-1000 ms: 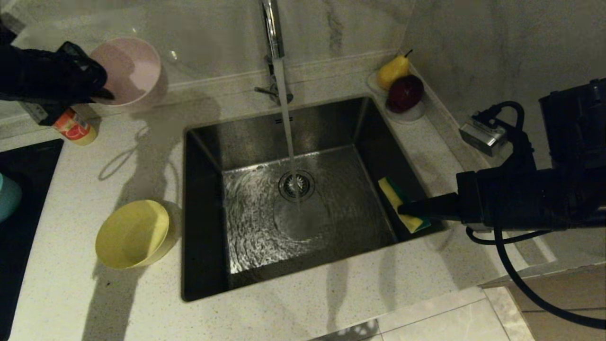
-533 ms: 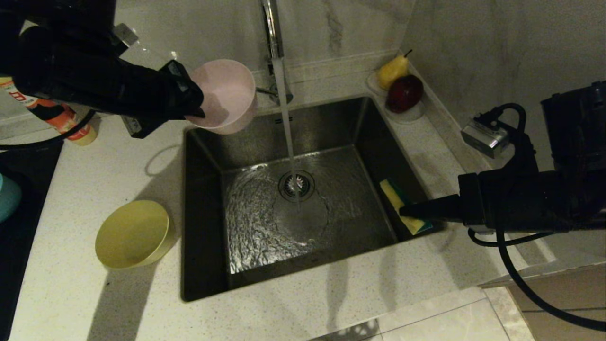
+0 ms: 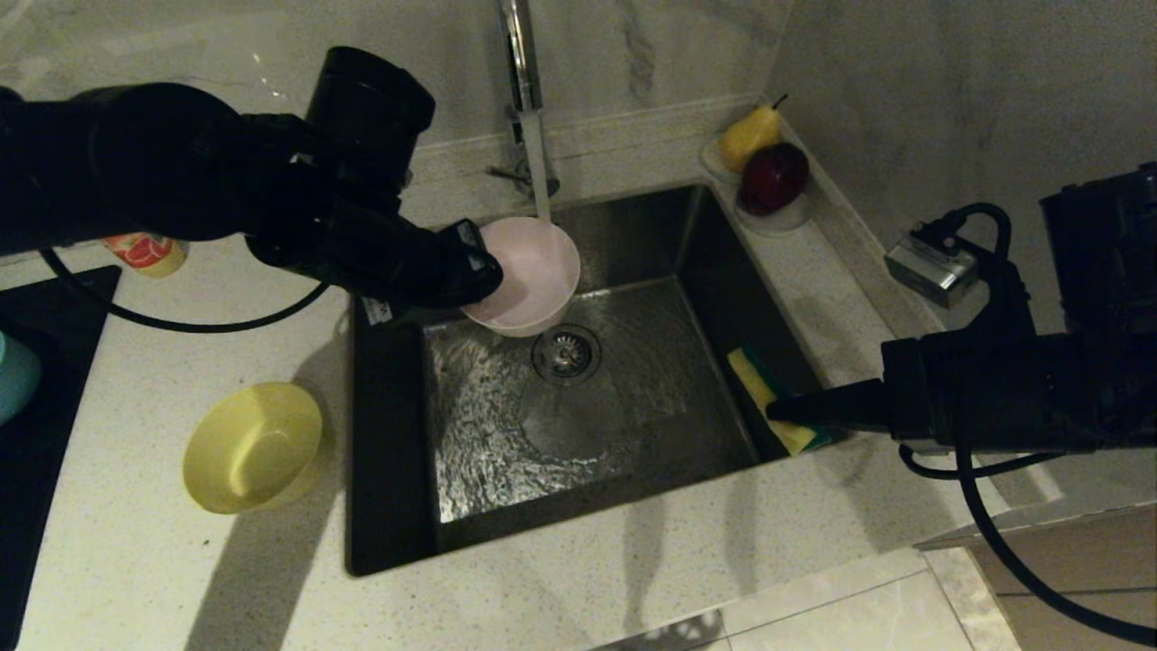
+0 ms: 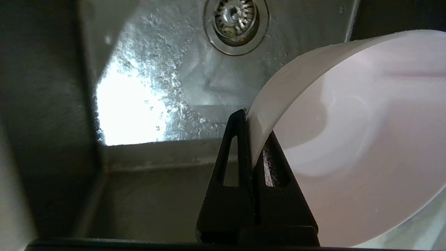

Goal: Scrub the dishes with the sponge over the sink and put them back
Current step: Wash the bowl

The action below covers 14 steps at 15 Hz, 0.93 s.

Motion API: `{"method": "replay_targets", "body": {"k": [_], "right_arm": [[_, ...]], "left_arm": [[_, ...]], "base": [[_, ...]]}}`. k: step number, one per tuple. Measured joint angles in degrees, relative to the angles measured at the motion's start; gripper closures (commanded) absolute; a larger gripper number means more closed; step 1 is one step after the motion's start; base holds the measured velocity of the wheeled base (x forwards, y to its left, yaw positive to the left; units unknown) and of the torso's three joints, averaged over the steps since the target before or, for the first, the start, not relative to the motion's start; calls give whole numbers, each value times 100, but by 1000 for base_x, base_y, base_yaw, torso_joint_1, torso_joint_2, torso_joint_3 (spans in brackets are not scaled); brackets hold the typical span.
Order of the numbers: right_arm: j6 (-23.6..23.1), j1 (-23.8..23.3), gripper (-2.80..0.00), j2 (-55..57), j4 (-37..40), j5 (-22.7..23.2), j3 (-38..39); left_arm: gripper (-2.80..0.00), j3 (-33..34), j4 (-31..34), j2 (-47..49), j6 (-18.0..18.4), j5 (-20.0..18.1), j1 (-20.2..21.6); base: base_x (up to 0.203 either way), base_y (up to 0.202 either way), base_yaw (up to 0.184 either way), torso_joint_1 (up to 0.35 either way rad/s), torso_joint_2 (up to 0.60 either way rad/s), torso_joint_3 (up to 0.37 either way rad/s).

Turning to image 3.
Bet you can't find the pink plastic bowl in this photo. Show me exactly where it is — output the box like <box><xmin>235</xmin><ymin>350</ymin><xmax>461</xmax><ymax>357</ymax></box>
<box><xmin>461</xmin><ymin>217</ymin><xmax>582</xmax><ymax>339</ymax></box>

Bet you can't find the green and yellow sponge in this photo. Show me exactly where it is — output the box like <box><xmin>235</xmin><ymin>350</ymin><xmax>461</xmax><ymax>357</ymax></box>
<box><xmin>728</xmin><ymin>346</ymin><xmax>834</xmax><ymax>457</ymax></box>

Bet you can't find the yellow-capped orange dish soap bottle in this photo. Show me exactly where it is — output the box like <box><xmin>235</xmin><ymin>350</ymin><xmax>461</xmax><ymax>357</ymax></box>
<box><xmin>102</xmin><ymin>232</ymin><xmax>189</xmax><ymax>278</ymax></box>

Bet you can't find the blue plastic bowl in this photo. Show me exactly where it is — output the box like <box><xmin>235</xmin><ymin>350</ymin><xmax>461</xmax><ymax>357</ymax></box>
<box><xmin>0</xmin><ymin>330</ymin><xmax>42</xmax><ymax>426</ymax></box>

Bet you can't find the stainless steel sink basin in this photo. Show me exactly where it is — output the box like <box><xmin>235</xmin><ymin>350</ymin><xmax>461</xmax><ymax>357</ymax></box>
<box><xmin>348</xmin><ymin>185</ymin><xmax>852</xmax><ymax>574</ymax></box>

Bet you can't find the running water stream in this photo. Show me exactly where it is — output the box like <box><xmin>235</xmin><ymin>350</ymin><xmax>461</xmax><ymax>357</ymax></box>
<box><xmin>522</xmin><ymin>113</ymin><xmax>556</xmax><ymax>225</ymax></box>

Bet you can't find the round metal drain strainer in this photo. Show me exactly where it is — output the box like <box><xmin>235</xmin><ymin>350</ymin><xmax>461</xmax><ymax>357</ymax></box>
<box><xmin>531</xmin><ymin>325</ymin><xmax>603</xmax><ymax>388</ymax></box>

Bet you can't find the small white dish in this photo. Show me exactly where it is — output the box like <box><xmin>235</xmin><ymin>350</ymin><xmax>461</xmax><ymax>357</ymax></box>
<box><xmin>698</xmin><ymin>136</ymin><xmax>744</xmax><ymax>187</ymax></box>
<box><xmin>730</xmin><ymin>185</ymin><xmax>812</xmax><ymax>238</ymax></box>

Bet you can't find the yellow plastic bowl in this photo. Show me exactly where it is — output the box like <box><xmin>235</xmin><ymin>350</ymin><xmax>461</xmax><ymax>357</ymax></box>
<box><xmin>182</xmin><ymin>381</ymin><xmax>335</xmax><ymax>514</ymax></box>

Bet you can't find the chrome faucet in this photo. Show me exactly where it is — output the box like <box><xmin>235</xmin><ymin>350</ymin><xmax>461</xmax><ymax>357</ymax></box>
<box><xmin>486</xmin><ymin>0</ymin><xmax>561</xmax><ymax>202</ymax></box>

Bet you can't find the dark red apple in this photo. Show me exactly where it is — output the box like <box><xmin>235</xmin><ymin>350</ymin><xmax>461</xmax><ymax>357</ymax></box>
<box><xmin>737</xmin><ymin>145</ymin><xmax>807</xmax><ymax>218</ymax></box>

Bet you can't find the yellow pear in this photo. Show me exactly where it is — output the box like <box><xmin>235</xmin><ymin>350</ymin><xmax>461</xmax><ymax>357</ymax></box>
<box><xmin>719</xmin><ymin>98</ymin><xmax>785</xmax><ymax>175</ymax></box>

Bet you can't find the black induction cooktop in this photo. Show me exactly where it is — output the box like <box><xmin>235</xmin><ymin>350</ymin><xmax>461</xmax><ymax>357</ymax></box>
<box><xmin>0</xmin><ymin>266</ymin><xmax>123</xmax><ymax>651</ymax></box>

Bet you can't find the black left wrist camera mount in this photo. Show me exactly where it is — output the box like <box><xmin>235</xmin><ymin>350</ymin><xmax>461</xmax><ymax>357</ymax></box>
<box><xmin>304</xmin><ymin>45</ymin><xmax>437</xmax><ymax>204</ymax></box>

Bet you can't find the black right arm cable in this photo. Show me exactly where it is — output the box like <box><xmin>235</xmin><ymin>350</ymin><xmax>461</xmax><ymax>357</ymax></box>
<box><xmin>898</xmin><ymin>441</ymin><xmax>1157</xmax><ymax>646</ymax></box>

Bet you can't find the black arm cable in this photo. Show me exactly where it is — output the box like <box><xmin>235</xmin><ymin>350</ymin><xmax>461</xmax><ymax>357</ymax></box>
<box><xmin>898</xmin><ymin>441</ymin><xmax>1157</xmax><ymax>646</ymax></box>
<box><xmin>40</xmin><ymin>249</ymin><xmax>332</xmax><ymax>335</ymax></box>

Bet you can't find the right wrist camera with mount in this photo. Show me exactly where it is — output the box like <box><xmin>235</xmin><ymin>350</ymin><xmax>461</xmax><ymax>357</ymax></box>
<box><xmin>884</xmin><ymin>203</ymin><xmax>1037</xmax><ymax>340</ymax></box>

